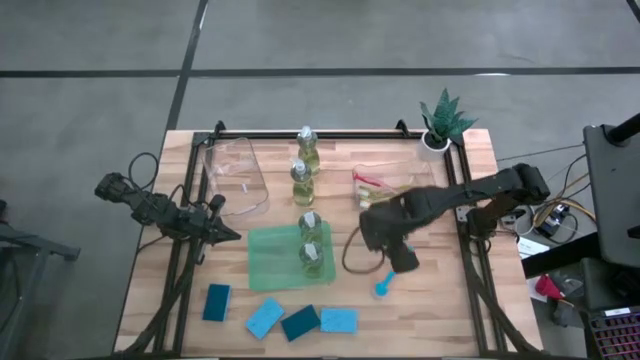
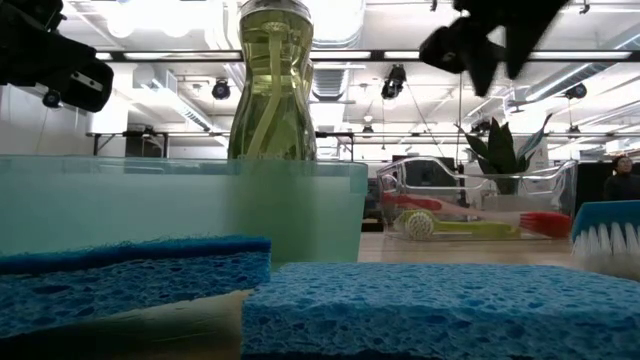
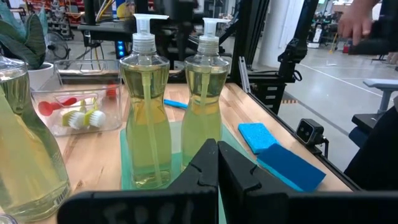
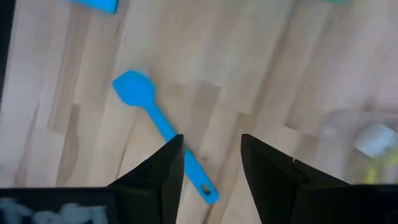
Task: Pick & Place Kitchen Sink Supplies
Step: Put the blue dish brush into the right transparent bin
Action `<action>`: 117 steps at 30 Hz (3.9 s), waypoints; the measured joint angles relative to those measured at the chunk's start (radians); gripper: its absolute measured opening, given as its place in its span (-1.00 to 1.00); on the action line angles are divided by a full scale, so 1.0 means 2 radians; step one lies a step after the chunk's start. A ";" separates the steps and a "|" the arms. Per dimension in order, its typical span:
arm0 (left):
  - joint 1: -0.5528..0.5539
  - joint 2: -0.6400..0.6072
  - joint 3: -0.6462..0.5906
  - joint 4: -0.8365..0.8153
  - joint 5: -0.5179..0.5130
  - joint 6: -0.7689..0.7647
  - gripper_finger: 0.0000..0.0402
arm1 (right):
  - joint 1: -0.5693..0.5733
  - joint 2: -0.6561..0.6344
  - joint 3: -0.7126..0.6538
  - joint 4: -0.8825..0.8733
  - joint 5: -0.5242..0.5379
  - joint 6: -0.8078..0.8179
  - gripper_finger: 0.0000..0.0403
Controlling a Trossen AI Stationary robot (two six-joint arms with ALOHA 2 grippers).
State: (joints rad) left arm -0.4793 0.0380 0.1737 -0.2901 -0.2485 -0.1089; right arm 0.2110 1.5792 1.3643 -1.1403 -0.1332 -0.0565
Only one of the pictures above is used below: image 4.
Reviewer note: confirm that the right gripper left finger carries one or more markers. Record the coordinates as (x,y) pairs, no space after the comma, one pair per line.
(149,196)

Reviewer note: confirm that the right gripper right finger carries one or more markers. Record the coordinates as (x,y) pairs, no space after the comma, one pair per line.
(280,193)

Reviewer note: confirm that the blue dish brush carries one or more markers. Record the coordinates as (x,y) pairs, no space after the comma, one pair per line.
(136,88)

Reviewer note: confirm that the green dish brush white bristles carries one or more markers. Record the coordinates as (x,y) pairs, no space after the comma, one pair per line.
(376,140)

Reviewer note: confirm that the blue scrub sponge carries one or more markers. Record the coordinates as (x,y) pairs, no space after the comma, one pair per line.
(96,4)

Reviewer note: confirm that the clear plastic bin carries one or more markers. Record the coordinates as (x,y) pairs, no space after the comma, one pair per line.
(342,124)

